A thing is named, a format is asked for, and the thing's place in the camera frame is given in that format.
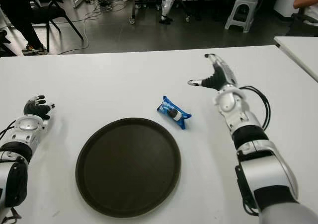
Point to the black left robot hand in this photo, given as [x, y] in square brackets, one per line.
[37, 107]

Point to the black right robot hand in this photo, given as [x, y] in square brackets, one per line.
[218, 78]

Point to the blue Oreo packet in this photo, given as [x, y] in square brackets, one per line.
[169, 108]

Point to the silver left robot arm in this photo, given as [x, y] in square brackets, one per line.
[15, 164]

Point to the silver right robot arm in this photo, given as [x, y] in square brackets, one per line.
[263, 174]

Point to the grey plastic stool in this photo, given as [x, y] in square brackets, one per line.
[242, 1]

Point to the white side table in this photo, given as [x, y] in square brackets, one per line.
[298, 47]

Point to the person in black trousers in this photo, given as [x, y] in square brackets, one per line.
[22, 22]

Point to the white humanoid robot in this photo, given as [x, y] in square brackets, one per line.
[166, 3]

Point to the black folding chair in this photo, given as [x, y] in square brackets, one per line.
[47, 13]

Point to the black office chair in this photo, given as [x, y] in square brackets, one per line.
[300, 25]

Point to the round dark brown tray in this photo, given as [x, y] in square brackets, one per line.
[128, 164]

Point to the person in white shirt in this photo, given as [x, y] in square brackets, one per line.
[306, 0]

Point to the black wheeled stand frame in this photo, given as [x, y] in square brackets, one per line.
[134, 8]

